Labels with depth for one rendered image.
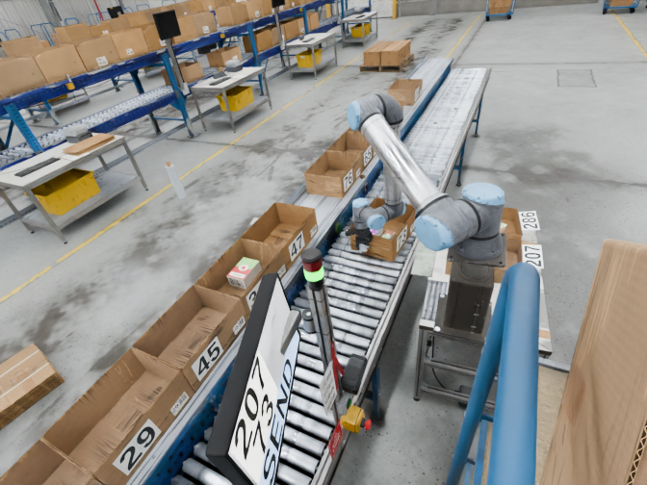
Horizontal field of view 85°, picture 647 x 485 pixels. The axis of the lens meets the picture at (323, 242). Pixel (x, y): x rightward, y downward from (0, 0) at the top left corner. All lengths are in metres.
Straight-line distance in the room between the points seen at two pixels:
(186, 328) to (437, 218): 1.29
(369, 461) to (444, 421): 0.50
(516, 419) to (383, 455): 2.09
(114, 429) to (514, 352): 1.60
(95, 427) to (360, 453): 1.36
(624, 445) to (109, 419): 1.70
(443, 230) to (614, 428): 1.04
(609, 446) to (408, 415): 2.16
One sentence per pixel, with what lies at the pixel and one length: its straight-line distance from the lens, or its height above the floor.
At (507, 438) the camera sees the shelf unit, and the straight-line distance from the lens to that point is 0.29.
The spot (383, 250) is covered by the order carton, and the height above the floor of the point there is 0.82.
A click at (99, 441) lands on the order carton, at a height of 0.89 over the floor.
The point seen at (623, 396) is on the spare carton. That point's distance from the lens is 0.32.
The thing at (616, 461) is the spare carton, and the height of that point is 1.95.
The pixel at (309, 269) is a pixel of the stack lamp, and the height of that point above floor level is 1.63.
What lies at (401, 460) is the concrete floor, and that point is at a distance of 2.36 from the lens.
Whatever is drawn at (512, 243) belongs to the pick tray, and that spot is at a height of 0.82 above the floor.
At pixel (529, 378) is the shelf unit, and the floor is 1.96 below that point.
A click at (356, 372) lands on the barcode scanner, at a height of 1.09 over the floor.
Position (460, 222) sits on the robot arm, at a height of 1.44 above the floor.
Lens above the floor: 2.22
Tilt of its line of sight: 38 degrees down
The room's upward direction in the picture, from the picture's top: 8 degrees counter-clockwise
